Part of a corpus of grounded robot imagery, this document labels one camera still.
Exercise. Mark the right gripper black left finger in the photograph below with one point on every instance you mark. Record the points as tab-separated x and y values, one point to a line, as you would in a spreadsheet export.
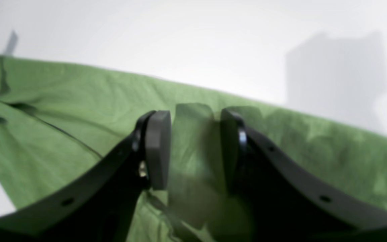
99	205

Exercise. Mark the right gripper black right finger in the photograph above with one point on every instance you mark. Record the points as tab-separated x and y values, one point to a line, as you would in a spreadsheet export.
285	202

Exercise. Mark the sage green T-shirt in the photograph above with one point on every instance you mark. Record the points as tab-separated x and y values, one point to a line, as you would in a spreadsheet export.
58	120

